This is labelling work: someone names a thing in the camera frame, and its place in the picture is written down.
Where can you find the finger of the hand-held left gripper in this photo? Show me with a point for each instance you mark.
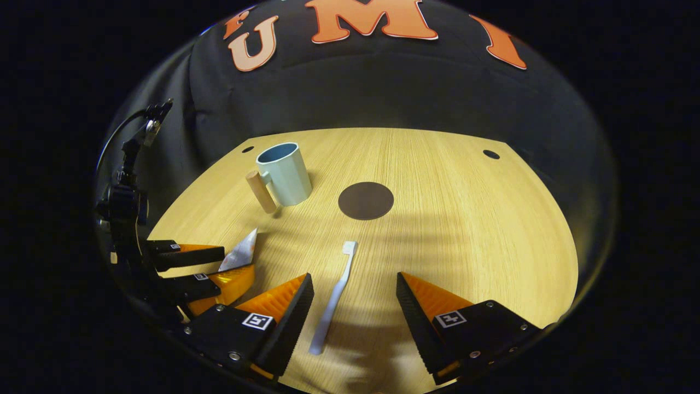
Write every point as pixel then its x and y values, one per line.
pixel 229 284
pixel 191 256

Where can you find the white toothpaste tube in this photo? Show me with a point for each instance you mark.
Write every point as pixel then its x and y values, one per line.
pixel 240 254

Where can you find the light blue cup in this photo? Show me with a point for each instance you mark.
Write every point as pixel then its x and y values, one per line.
pixel 287 180

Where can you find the light blue toothbrush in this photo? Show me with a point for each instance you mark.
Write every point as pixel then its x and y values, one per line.
pixel 334 298

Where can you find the brown round coaster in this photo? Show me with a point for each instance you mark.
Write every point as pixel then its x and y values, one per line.
pixel 365 201

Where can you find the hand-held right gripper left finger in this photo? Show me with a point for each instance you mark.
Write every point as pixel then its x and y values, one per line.
pixel 287 328

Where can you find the black backdrop cloth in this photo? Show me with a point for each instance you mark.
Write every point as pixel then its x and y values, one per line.
pixel 383 87

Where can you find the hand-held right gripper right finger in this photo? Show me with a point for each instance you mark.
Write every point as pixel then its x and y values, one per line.
pixel 421 328

